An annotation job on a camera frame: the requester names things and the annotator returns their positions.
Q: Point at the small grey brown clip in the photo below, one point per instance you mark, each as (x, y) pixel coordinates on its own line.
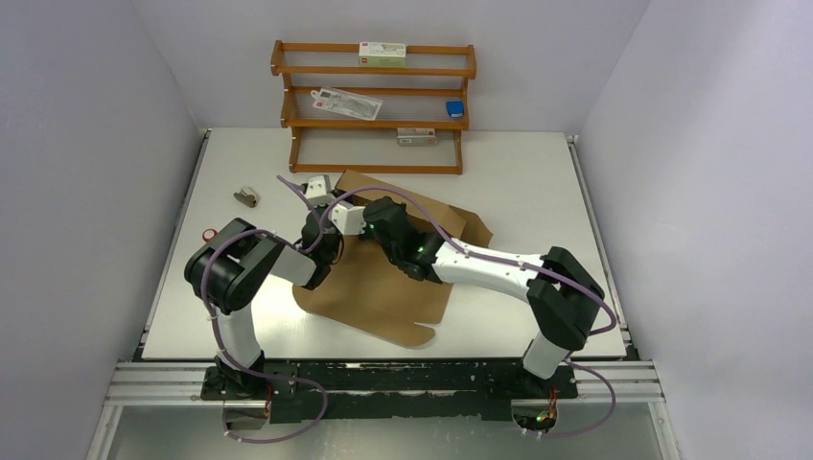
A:
(247, 197)

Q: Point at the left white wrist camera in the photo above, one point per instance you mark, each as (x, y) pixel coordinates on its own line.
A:
(318, 190)

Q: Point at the brown cardboard box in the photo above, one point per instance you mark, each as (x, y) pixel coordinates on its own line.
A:
(365, 291)

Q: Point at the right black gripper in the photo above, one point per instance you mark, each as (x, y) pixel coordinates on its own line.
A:
(366, 234)

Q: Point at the white green box top shelf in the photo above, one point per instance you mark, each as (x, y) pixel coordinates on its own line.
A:
(382, 54)

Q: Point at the small blue object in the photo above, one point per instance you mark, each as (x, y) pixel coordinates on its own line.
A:
(455, 109)

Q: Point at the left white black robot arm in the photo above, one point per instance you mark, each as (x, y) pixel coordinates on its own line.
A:
(228, 272)

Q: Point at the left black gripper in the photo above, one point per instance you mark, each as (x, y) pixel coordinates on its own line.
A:
(318, 207)

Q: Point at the wooden three-tier shelf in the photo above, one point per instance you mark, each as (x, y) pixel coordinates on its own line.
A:
(341, 87)

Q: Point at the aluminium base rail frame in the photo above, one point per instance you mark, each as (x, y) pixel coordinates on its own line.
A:
(492, 389)

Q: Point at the clear plastic blister package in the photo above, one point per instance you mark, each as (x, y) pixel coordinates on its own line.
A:
(346, 103)

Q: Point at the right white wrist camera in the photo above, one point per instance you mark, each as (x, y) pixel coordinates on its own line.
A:
(348, 219)

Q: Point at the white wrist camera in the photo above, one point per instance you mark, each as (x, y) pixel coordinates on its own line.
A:
(348, 219)
(318, 190)

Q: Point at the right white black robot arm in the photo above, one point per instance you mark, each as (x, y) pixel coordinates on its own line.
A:
(562, 295)

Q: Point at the small white red box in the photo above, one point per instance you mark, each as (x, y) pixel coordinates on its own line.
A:
(416, 136)

